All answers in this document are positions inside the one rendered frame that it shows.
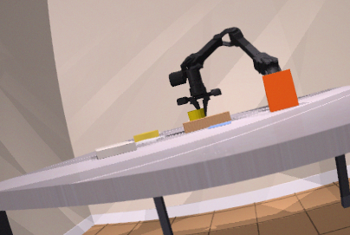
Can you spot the tan flat bar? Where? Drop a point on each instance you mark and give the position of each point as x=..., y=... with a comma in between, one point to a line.
x=205, y=122

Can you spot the yellow cup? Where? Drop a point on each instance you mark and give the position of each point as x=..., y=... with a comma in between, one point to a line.
x=196, y=114

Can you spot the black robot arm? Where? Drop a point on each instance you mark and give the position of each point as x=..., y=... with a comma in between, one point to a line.
x=190, y=67

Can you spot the yellow rectangular block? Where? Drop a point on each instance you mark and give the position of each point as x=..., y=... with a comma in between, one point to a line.
x=149, y=135

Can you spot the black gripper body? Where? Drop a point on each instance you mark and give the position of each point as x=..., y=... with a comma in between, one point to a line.
x=197, y=89

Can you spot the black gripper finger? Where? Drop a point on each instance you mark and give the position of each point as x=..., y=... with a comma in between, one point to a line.
x=205, y=103
x=196, y=105

